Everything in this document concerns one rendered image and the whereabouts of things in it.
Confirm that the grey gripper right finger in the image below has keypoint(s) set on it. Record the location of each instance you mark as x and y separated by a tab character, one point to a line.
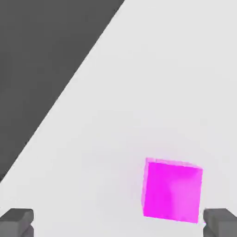
220	222

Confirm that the small magenta cube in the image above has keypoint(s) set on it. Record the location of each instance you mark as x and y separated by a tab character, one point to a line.
172	190

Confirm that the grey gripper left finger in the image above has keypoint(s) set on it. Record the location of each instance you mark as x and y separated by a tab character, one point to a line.
16	220

